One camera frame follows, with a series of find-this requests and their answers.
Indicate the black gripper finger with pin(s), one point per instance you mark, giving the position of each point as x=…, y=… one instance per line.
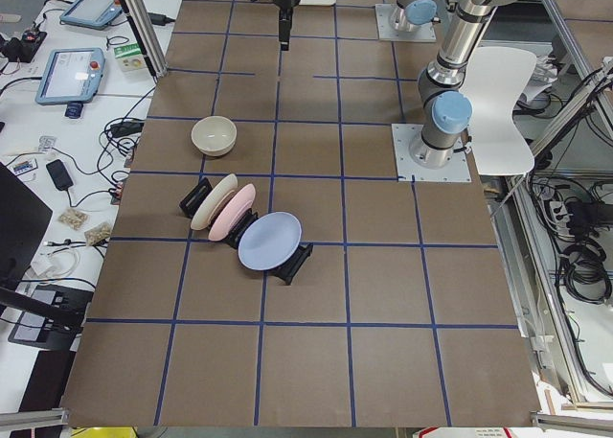
x=285, y=26

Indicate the cream ceramic bowl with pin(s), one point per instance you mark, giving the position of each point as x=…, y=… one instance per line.
x=214, y=135

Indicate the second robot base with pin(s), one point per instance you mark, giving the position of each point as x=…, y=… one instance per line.
x=406, y=21

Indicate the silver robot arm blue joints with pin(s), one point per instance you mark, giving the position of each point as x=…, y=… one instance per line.
x=447, y=111

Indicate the white green small box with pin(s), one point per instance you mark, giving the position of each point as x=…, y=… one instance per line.
x=129, y=57

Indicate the cream plate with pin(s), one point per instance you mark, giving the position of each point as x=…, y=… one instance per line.
x=214, y=202

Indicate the far blue teach pendant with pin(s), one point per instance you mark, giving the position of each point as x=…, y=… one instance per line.
x=92, y=14

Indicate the blue teach pendant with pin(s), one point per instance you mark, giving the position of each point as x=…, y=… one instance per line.
x=92, y=14
x=71, y=75

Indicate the pink plate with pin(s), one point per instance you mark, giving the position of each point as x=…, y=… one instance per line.
x=230, y=215

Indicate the near blue teach pendant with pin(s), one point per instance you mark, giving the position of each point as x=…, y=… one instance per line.
x=71, y=75

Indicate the white plastic chair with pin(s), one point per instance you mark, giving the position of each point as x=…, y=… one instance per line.
x=495, y=77

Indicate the lavender blue plate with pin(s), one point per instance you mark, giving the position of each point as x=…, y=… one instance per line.
x=269, y=241

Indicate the black plate rack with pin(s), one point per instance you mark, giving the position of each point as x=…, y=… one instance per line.
x=286, y=272

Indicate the black power adapter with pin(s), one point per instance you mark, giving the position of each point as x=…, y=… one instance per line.
x=60, y=177

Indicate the black monitor stand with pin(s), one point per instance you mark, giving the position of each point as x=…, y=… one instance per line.
x=24, y=221

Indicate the aluminium frame post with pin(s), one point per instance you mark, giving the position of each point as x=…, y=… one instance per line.
x=142, y=28

